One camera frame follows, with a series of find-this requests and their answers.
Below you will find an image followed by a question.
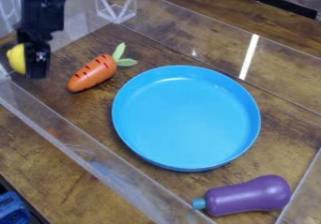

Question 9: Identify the round blue tray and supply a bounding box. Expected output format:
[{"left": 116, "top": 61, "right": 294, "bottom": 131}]
[{"left": 111, "top": 66, "right": 261, "bottom": 172}]

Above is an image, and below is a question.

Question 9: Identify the clear acrylic corner bracket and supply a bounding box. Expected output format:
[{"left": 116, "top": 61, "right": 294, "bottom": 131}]
[{"left": 95, "top": 0, "right": 136, "bottom": 24}]

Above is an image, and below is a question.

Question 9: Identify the clear acrylic enclosure wall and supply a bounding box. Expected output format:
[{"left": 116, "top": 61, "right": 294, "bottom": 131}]
[{"left": 0, "top": 0, "right": 321, "bottom": 224}]

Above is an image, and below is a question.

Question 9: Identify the blue plastic crate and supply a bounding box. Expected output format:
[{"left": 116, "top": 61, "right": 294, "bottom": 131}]
[{"left": 0, "top": 191, "right": 31, "bottom": 224}]

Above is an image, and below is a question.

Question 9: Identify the yellow toy lemon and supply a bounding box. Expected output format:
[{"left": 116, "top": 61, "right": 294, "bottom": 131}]
[{"left": 7, "top": 44, "right": 27, "bottom": 74}]

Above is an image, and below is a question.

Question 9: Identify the black bar on floor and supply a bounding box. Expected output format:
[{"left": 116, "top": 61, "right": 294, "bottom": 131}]
[{"left": 254, "top": 0, "right": 317, "bottom": 20}]

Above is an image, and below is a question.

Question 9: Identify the orange toy carrot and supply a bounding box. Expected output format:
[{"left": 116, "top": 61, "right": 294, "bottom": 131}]
[{"left": 67, "top": 43, "right": 136, "bottom": 93}]

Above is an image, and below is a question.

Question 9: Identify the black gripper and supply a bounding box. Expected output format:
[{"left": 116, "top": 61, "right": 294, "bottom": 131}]
[{"left": 16, "top": 0, "right": 67, "bottom": 79}]

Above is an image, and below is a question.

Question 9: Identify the purple toy eggplant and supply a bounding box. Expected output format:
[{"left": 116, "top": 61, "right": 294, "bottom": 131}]
[{"left": 191, "top": 175, "right": 292, "bottom": 217}]

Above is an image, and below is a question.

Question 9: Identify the white curtain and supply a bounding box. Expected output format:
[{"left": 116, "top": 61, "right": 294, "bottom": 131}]
[{"left": 0, "top": 0, "right": 118, "bottom": 39}]

